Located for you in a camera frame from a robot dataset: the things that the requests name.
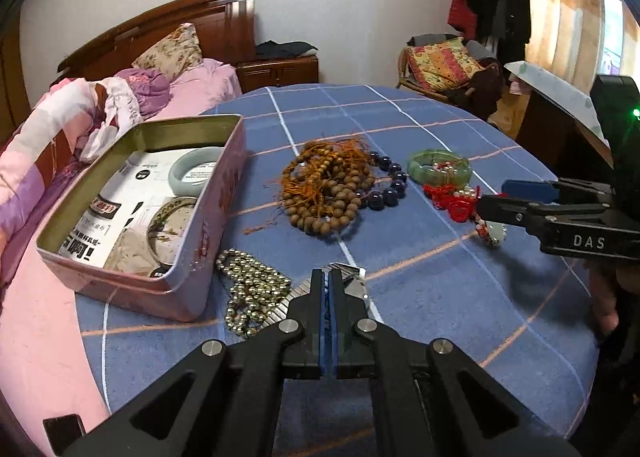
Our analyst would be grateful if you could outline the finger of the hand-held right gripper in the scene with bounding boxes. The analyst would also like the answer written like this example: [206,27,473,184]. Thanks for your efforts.
[501,178,615,206]
[475,192,622,239]

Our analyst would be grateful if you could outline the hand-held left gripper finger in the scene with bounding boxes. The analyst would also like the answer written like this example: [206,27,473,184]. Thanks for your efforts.
[328,269,583,457]
[62,268,330,457]

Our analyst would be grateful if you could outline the silver metal watch band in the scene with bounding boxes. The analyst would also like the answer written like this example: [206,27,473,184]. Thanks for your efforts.
[260,261,373,328]

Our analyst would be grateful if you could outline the red cord charm bracelet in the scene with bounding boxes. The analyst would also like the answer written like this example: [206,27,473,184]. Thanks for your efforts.
[424,182,508,249]

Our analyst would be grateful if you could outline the dark purple bead bracelet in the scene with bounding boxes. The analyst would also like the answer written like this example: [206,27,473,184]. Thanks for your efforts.
[357,151,410,212]

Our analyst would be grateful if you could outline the wooden bead bracelet with tassels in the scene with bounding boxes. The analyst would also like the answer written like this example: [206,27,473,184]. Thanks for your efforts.
[243,134,378,237]

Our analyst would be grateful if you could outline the pink tin box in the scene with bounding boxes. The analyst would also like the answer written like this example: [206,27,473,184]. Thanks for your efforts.
[36,113,247,323]

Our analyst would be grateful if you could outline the person's right hand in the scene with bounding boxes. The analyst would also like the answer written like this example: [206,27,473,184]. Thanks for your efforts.
[589,257,623,338]

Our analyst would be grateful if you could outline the blue plaid tablecloth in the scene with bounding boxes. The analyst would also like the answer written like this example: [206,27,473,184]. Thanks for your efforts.
[75,83,601,457]

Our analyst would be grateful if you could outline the desk with grey top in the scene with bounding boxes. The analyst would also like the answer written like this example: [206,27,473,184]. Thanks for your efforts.
[504,60,613,183]

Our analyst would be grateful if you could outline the dark clothes on chair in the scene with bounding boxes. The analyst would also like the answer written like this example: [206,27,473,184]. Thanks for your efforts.
[450,62,506,120]

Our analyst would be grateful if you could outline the colourful patterned cushion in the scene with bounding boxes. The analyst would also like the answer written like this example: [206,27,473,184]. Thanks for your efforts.
[404,37,483,90]

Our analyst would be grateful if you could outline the rattan chair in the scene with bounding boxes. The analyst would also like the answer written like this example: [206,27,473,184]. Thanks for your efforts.
[397,34,506,118]

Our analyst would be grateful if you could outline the beige patterned curtain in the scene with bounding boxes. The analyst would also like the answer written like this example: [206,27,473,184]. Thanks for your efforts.
[510,0,608,83]

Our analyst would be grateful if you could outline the thin beaded bangle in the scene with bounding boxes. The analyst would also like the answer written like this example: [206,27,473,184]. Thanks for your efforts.
[146,196,201,268]

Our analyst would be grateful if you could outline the window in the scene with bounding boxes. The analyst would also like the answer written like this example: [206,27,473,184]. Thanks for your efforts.
[600,0,640,75]

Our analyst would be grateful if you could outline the hanging red garment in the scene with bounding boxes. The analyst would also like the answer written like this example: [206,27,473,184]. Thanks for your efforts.
[448,0,476,30]

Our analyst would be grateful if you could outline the pale green jade bangle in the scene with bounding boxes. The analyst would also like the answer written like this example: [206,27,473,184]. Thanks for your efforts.
[169,147,225,187]

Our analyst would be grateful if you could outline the printed paper leaflet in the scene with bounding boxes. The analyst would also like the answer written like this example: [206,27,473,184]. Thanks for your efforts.
[57,150,201,278]

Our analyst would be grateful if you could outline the wooden nightstand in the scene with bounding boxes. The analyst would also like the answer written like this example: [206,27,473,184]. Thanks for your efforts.
[235,54,321,94]

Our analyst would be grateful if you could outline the dark folded cloth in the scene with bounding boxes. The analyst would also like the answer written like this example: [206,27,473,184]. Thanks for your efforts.
[255,40,318,60]

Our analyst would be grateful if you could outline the purple garment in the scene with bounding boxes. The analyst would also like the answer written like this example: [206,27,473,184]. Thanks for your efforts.
[114,68,173,120]

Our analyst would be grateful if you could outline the bed with pink sheet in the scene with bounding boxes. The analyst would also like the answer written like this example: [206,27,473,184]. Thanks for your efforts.
[0,60,243,457]

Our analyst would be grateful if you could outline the white patterned cloth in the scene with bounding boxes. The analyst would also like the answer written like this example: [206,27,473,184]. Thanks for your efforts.
[80,77,146,163]

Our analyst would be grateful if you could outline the black flat object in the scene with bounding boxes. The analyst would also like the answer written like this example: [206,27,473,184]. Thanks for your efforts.
[42,414,87,455]

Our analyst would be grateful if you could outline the floral pillow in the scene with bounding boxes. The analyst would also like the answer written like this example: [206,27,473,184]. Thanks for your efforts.
[131,22,203,83]

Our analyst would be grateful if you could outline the wooden headboard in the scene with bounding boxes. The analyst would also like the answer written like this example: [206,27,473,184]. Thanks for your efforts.
[50,0,258,88]

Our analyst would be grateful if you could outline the pink patchwork quilt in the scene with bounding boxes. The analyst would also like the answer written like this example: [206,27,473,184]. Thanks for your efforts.
[0,77,131,288]

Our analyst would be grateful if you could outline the pale gold bead necklace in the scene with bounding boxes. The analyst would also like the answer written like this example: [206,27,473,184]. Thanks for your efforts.
[216,248,293,338]

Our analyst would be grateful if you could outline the green jade bracelet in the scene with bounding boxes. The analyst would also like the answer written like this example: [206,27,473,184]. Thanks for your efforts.
[407,148,472,185]

